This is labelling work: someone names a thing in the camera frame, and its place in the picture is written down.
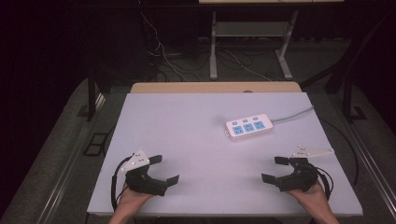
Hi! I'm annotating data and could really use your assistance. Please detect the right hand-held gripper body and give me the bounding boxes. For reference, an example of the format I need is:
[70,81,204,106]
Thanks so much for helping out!
[275,145,335,193]

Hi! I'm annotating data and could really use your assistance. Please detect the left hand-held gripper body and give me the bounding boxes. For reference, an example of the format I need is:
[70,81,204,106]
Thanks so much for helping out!
[120,149,168,197]

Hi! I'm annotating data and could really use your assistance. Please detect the person's left hand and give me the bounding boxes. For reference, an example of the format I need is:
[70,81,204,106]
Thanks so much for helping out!
[116,183,154,217]

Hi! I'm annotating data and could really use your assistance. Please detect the person's right hand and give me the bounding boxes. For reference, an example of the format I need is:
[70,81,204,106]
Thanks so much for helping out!
[286,181,332,216]

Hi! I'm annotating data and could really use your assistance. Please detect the white power strip blue sockets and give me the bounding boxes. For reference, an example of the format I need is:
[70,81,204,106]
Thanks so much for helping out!
[224,113,275,141]

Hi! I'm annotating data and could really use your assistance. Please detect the black metal stand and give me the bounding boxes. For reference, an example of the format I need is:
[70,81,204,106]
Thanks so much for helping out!
[341,76,369,124]

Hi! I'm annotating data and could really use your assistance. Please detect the wooden table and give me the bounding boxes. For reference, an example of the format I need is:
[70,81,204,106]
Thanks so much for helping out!
[130,81,303,94]

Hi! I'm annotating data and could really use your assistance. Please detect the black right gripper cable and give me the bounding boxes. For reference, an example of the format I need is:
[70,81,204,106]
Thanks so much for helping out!
[316,167,334,201]

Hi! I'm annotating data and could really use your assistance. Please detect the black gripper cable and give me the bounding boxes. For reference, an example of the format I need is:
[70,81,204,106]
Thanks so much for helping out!
[110,156,133,213]
[316,167,334,201]

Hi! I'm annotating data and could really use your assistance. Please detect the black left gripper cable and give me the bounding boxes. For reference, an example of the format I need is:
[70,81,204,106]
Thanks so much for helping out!
[110,156,133,213]

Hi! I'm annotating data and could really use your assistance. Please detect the grey power strip cable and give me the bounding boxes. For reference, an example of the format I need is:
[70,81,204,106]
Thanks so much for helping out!
[270,105,315,124]

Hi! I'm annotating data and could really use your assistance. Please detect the black rectangular floor frame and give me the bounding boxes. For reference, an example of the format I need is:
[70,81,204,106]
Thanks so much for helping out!
[82,133,109,157]

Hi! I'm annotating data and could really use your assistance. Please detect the black floor cable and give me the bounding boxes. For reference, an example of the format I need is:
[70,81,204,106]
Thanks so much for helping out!
[318,117,360,188]

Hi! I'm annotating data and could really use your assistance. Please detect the aluminium floor rail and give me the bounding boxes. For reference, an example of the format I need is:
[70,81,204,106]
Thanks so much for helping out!
[36,92,107,224]
[346,122,396,213]

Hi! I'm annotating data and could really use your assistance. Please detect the white floor cable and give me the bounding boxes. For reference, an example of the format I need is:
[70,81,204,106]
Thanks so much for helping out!
[139,11,190,82]
[223,49,273,82]

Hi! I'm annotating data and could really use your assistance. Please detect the white metal stand frame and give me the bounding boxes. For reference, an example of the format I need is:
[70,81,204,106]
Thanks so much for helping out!
[208,10,300,81]

